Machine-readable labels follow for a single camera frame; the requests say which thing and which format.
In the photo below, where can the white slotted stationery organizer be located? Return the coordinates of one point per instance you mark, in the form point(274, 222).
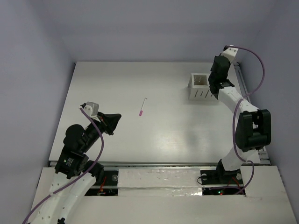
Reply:
point(198, 88)

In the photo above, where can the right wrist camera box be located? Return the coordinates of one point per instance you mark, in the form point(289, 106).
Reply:
point(230, 52)

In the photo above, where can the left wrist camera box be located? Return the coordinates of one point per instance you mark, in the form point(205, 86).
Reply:
point(90, 109)

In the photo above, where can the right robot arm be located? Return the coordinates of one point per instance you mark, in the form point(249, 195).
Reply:
point(229, 165)

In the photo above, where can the purple cap white marker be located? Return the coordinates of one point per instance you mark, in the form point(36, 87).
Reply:
point(142, 107)

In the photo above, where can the aluminium table edge rail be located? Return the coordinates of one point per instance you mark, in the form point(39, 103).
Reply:
point(253, 129)

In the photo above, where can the white front base board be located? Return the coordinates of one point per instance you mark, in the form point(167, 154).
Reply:
point(164, 196)

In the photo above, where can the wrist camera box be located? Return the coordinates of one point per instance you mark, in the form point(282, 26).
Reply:
point(90, 109)
point(230, 52)

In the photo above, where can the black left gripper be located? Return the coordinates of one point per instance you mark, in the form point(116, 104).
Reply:
point(106, 124)

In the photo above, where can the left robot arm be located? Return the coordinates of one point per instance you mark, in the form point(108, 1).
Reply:
point(77, 169)

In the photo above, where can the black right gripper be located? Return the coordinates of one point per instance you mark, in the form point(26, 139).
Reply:
point(229, 63)

